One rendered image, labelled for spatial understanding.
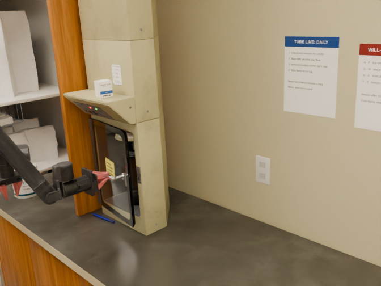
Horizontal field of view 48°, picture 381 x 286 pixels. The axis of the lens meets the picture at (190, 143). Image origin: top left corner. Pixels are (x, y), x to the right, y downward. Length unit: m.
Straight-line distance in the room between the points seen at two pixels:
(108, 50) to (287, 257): 1.01
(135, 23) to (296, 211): 0.95
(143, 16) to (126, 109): 0.34
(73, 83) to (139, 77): 0.38
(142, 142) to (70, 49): 0.50
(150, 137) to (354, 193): 0.77
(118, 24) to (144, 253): 0.85
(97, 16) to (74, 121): 0.46
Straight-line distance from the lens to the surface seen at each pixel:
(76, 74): 1.89
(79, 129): 1.92
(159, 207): 1.79
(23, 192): 2.32
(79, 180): 1.65
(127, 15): 1.57
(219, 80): 1.86
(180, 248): 1.69
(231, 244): 1.70
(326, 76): 1.57
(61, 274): 1.94
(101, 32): 1.71
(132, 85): 1.59
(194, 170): 2.10
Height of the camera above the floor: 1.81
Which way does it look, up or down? 17 degrees down
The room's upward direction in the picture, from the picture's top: 3 degrees counter-clockwise
